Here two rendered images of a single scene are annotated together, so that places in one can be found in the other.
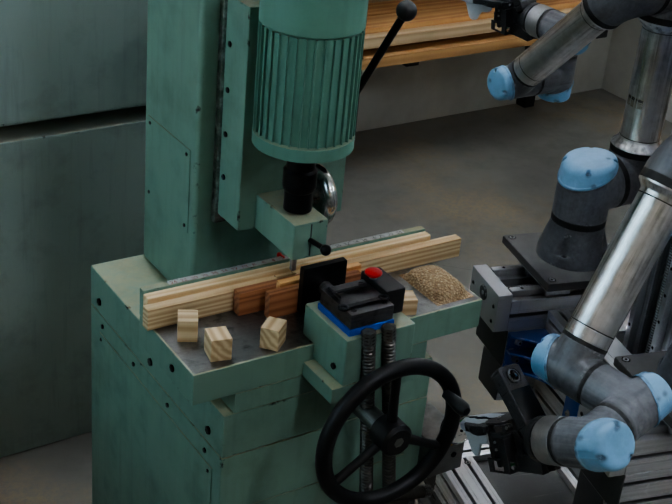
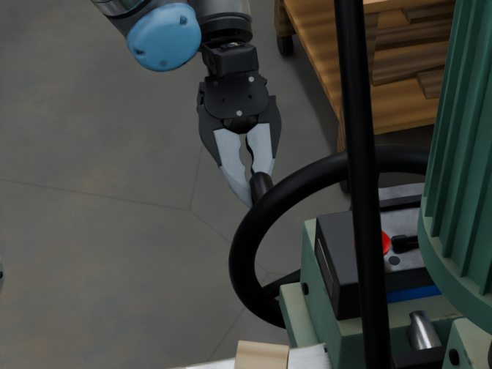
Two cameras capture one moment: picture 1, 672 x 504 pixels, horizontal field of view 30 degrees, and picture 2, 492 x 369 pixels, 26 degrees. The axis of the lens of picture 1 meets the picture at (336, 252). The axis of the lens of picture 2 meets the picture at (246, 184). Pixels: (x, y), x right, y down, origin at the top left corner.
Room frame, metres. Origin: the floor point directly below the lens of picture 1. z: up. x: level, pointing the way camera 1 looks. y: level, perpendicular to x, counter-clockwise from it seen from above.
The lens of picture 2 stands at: (2.45, 0.07, 1.68)
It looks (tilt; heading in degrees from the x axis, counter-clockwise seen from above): 46 degrees down; 203
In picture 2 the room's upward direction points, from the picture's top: straight up
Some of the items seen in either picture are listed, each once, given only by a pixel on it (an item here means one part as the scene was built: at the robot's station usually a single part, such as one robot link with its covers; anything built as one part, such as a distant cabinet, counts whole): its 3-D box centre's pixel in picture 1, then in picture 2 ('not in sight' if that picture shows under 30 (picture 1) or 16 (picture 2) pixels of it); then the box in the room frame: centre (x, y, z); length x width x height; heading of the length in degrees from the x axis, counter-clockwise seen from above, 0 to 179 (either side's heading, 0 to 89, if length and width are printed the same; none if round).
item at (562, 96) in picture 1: (551, 76); not in sight; (2.69, -0.44, 1.12); 0.11 x 0.08 x 0.11; 126
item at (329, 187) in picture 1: (316, 194); not in sight; (2.16, 0.05, 1.02); 0.12 x 0.03 x 0.12; 35
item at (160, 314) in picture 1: (312, 278); not in sight; (2.01, 0.04, 0.92); 0.67 x 0.02 x 0.04; 125
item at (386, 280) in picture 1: (365, 299); (393, 241); (1.84, -0.06, 0.99); 0.13 x 0.11 x 0.06; 125
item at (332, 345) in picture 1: (357, 335); (392, 294); (1.84, -0.05, 0.91); 0.15 x 0.14 x 0.09; 125
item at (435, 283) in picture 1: (436, 279); not in sight; (2.07, -0.19, 0.91); 0.12 x 0.09 x 0.03; 35
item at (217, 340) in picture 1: (218, 344); not in sight; (1.76, 0.18, 0.92); 0.04 x 0.04 x 0.04; 24
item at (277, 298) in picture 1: (313, 293); not in sight; (1.95, 0.03, 0.92); 0.19 x 0.02 x 0.05; 125
